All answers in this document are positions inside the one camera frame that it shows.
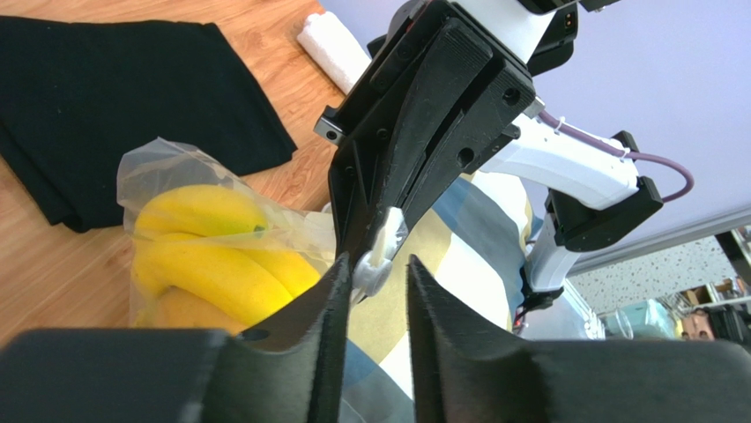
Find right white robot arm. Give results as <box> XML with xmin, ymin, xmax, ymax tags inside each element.
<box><xmin>315</xmin><ymin>1</ymin><xmax>663</xmax><ymax>310</ymax></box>

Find yellow fake bananas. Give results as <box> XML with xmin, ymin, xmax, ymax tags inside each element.
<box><xmin>130</xmin><ymin>184</ymin><xmax>329</xmax><ymax>334</ymax></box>

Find white rolled towel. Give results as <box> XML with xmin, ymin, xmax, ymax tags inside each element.
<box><xmin>297</xmin><ymin>11</ymin><xmax>371</xmax><ymax>94</ymax></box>

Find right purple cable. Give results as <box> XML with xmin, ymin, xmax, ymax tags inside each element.
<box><xmin>536</xmin><ymin>109</ymin><xmax>695</xmax><ymax>204</ymax></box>

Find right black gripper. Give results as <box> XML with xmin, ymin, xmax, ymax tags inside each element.
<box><xmin>322</xmin><ymin>1</ymin><xmax>535</xmax><ymax>265</ymax></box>

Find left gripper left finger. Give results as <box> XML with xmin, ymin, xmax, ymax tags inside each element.
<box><xmin>1</xmin><ymin>255</ymin><xmax>352</xmax><ymax>422</ymax></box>

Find clear zip top bag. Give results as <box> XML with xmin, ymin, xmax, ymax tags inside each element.
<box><xmin>117</xmin><ymin>138</ymin><xmax>337</xmax><ymax>334</ymax></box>

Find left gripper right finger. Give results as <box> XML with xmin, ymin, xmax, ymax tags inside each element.
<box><xmin>407</xmin><ymin>256</ymin><xmax>750</xmax><ymax>422</ymax></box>

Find plaid checkered pillow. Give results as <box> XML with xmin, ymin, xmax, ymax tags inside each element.
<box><xmin>338</xmin><ymin>171</ymin><xmax>532</xmax><ymax>422</ymax></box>

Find black folded cloth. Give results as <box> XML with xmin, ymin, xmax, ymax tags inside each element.
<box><xmin>1</xmin><ymin>16</ymin><xmax>296</xmax><ymax>233</ymax></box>

